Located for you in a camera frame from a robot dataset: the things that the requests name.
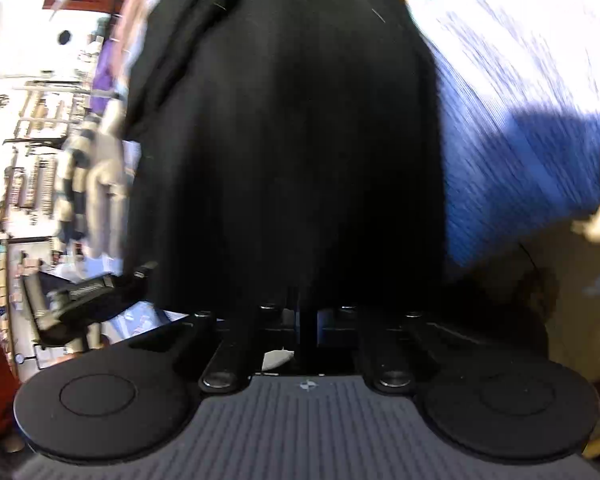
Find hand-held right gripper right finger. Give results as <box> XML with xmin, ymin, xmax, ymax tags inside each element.
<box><xmin>305</xmin><ymin>302</ymin><xmax>483</xmax><ymax>395</ymax></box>

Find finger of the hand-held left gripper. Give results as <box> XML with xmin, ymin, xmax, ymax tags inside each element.
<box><xmin>104</xmin><ymin>260</ymin><xmax>160</xmax><ymax>306</ymax></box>

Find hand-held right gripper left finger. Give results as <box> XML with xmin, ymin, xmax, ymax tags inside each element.
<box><xmin>129</xmin><ymin>302</ymin><xmax>302</xmax><ymax>394</ymax></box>

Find black garment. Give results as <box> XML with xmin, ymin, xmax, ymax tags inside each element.
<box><xmin>122</xmin><ymin>0</ymin><xmax>448</xmax><ymax>322</ymax></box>

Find checkered folded blanket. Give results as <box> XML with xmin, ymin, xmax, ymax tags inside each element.
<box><xmin>54</xmin><ymin>99</ymin><xmax>131</xmax><ymax>261</ymax></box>

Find cluttered storage shelves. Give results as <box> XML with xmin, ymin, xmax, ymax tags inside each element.
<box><xmin>0</xmin><ymin>77</ymin><xmax>98</xmax><ymax>367</ymax></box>

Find purple cloth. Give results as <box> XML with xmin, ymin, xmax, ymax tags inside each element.
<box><xmin>89</xmin><ymin>35</ymin><xmax>131</xmax><ymax>117</ymax></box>

